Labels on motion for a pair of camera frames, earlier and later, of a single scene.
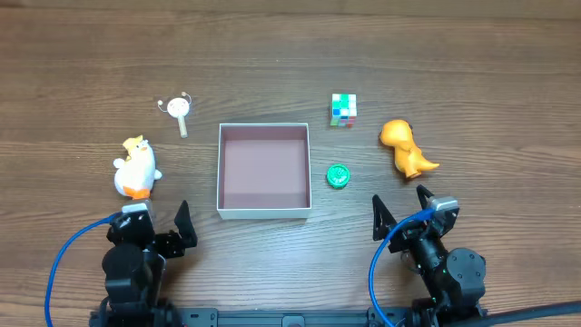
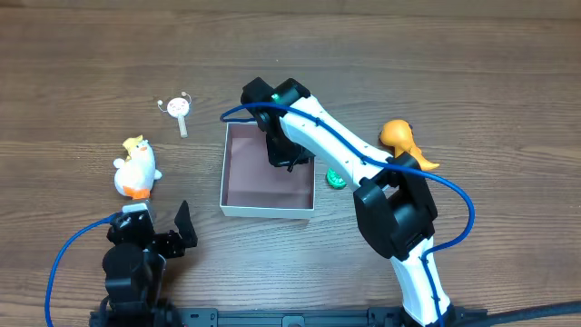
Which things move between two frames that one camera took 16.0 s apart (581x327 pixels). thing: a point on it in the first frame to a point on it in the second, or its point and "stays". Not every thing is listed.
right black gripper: (409, 227) to (290, 157)
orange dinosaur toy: (398, 134) stays
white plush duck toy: (135, 176) stays
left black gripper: (152, 237) stays
